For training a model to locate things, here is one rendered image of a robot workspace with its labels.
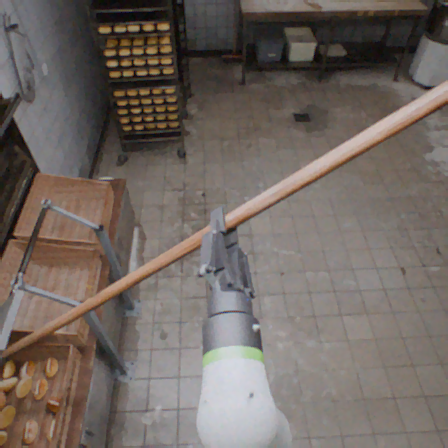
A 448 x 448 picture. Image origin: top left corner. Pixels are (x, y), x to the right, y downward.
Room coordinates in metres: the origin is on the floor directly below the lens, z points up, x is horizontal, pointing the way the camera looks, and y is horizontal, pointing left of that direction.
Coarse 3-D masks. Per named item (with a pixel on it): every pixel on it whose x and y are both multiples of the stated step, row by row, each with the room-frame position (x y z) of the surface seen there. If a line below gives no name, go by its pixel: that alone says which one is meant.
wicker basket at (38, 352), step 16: (32, 352) 0.70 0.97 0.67; (48, 352) 0.70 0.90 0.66; (64, 352) 0.71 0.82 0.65; (16, 368) 0.64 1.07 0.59; (64, 368) 0.65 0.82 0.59; (16, 384) 0.56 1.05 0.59; (32, 384) 0.56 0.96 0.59; (48, 384) 0.57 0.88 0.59; (64, 384) 0.52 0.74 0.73; (16, 400) 0.49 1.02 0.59; (32, 400) 0.49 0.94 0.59; (64, 400) 0.46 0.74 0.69; (16, 416) 0.42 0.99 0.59; (32, 416) 0.42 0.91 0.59; (48, 416) 0.42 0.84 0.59; (64, 416) 0.40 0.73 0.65; (16, 432) 0.35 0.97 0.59; (64, 432) 0.34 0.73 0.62
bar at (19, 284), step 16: (48, 208) 1.28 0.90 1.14; (32, 240) 1.04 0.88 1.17; (112, 256) 1.28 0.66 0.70; (16, 288) 0.78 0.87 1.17; (32, 288) 0.82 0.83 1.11; (128, 304) 1.28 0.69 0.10; (96, 320) 0.82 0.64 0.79; (96, 336) 0.80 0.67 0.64; (112, 352) 0.80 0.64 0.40; (128, 368) 0.84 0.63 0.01
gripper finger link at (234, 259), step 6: (240, 246) 0.42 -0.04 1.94; (228, 252) 0.41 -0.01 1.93; (234, 252) 0.41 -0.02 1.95; (240, 252) 0.41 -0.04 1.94; (228, 258) 0.40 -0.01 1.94; (234, 258) 0.39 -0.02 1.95; (240, 258) 0.39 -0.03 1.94; (234, 264) 0.38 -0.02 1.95; (240, 264) 0.38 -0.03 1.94; (234, 270) 0.36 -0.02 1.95; (240, 270) 0.36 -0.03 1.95; (240, 276) 0.35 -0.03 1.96; (240, 282) 0.33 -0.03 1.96; (240, 288) 0.32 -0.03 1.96
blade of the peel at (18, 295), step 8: (16, 296) 0.68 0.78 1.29; (8, 304) 0.69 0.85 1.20; (16, 304) 0.65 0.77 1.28; (0, 312) 0.68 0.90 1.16; (8, 312) 0.65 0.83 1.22; (16, 312) 0.62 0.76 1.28; (0, 320) 0.63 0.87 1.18; (8, 320) 0.58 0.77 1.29; (0, 328) 0.59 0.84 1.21; (8, 328) 0.55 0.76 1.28; (0, 336) 0.52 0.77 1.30; (8, 336) 0.52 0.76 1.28; (0, 344) 0.49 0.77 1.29
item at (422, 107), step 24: (432, 96) 0.47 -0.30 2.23; (384, 120) 0.48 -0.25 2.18; (408, 120) 0.46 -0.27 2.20; (360, 144) 0.46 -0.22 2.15; (312, 168) 0.47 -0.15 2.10; (336, 168) 0.46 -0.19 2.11; (264, 192) 0.47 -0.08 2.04; (288, 192) 0.46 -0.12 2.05; (240, 216) 0.45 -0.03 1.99; (192, 240) 0.46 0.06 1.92; (168, 264) 0.44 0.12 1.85; (120, 288) 0.44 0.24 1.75; (72, 312) 0.44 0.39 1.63
